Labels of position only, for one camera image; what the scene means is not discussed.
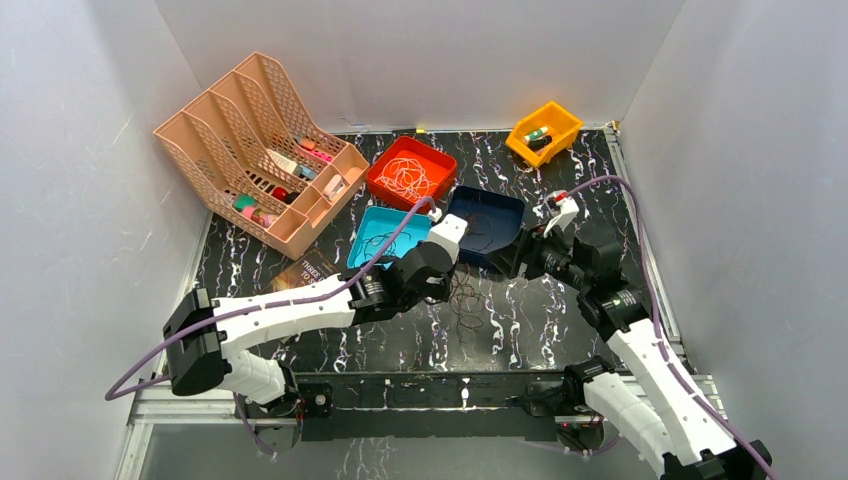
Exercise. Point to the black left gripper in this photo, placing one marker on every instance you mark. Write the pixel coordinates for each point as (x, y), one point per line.
(440, 285)

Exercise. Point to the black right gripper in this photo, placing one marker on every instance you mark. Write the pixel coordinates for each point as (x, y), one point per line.
(526, 247)

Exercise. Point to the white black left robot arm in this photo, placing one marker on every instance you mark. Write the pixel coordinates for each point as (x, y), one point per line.
(208, 341)

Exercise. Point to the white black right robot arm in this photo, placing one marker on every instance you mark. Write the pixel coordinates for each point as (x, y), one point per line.
(671, 425)

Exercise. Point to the navy blue square tray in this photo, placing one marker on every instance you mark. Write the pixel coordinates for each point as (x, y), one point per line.
(494, 221)

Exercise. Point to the cyan square tray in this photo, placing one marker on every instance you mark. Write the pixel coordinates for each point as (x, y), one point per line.
(377, 225)

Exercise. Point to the red square tray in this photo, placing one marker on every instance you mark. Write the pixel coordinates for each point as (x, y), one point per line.
(409, 170)

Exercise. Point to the black tube in bin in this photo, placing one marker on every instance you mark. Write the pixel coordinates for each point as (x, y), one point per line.
(539, 143)

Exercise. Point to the three days to see book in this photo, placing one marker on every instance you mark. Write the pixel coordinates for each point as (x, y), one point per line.
(311, 268)

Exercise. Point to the green white tube in bin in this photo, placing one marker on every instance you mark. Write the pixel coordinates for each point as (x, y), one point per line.
(535, 134)

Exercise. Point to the yellow plastic bin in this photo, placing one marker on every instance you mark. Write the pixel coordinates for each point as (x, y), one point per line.
(550, 129)

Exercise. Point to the pink marker in organizer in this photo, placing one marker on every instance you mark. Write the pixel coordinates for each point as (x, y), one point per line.
(312, 148)

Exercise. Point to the red ball in organizer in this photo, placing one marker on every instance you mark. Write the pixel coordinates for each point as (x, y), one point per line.
(280, 194)

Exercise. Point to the white box in organizer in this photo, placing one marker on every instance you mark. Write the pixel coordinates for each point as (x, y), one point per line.
(284, 163)

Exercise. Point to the green pink tape rolls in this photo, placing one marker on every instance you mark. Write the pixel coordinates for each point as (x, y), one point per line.
(249, 208)

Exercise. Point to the peach plastic file organizer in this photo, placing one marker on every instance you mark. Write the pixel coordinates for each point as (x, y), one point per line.
(218, 141)

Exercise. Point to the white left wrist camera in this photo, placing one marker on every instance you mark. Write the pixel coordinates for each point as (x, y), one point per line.
(448, 234)

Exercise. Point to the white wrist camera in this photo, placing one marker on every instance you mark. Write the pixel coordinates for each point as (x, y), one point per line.
(448, 234)
(562, 209)

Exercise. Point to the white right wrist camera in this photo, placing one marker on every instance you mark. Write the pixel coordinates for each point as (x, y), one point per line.
(562, 209)

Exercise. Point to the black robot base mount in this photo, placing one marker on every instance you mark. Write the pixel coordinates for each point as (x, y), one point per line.
(581, 437)

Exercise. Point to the aluminium frame rail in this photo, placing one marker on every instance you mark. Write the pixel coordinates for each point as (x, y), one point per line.
(199, 411)

